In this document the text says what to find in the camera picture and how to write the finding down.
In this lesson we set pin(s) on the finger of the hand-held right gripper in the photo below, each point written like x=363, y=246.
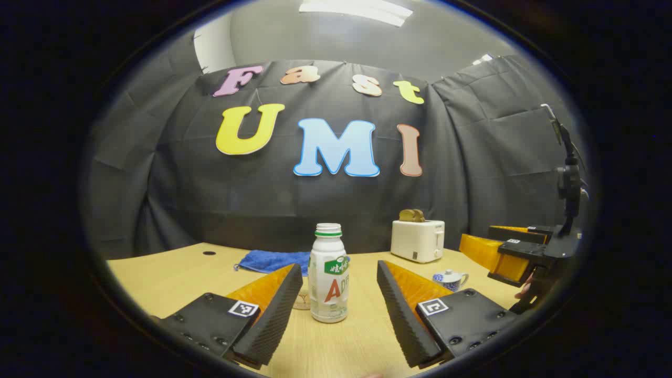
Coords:
x=485, y=254
x=517, y=232

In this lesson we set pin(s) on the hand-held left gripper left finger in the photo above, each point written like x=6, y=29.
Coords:
x=273, y=320

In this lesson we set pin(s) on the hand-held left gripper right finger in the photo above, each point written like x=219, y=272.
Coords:
x=404, y=320

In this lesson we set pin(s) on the round brown coaster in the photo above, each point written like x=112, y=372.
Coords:
x=302, y=303

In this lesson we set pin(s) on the white blue-flowered teacup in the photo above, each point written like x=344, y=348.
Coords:
x=452, y=285

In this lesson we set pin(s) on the white plastic water bottle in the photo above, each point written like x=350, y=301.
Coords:
x=328, y=294

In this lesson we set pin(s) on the blue towel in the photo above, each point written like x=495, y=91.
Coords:
x=273, y=261

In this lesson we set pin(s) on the white toaster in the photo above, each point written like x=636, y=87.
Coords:
x=415, y=239

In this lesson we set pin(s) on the brown toast bread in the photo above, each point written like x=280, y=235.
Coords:
x=411, y=215

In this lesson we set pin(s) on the black backdrop cloth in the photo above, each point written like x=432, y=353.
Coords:
x=262, y=199

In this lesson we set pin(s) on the ceiling light panel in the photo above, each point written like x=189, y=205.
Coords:
x=357, y=9

